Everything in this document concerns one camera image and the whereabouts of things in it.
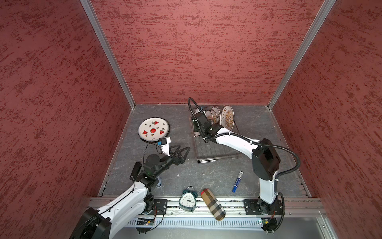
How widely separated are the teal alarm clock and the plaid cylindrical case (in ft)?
0.16

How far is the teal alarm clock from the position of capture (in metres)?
0.72

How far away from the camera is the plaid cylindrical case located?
71cm
